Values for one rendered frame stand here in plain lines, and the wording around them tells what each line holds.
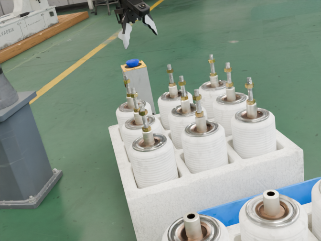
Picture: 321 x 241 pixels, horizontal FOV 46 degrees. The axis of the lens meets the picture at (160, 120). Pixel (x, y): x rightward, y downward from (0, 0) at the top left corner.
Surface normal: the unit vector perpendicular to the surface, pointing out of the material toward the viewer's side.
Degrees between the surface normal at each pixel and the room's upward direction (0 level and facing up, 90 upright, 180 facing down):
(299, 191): 88
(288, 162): 90
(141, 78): 90
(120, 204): 0
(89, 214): 0
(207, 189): 90
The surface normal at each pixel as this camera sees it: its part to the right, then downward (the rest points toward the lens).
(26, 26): 0.96, -0.07
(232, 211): 0.20, 0.33
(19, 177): 0.53, 0.26
